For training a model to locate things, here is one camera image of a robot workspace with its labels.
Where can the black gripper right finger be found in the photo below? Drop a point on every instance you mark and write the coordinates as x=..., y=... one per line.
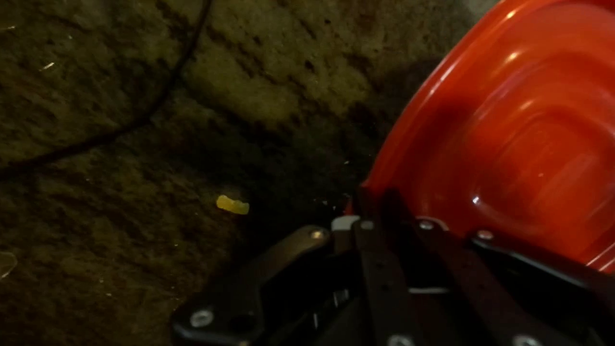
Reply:
x=385, y=282

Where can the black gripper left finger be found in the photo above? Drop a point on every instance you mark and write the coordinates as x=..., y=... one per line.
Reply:
x=256, y=282

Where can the red lidded plastic container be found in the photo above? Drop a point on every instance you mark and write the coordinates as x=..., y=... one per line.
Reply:
x=511, y=128

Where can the small yellow snack piece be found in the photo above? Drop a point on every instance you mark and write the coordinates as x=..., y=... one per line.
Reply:
x=231, y=205

